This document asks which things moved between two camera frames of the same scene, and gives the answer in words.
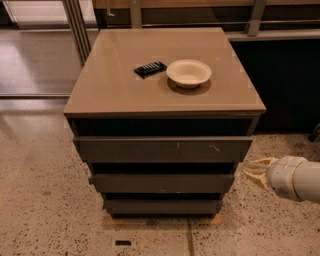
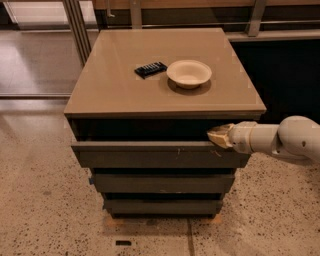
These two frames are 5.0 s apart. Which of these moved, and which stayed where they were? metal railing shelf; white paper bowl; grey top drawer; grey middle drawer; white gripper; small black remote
Moved: white gripper; grey top drawer
Stayed: white paper bowl; grey middle drawer; small black remote; metal railing shelf
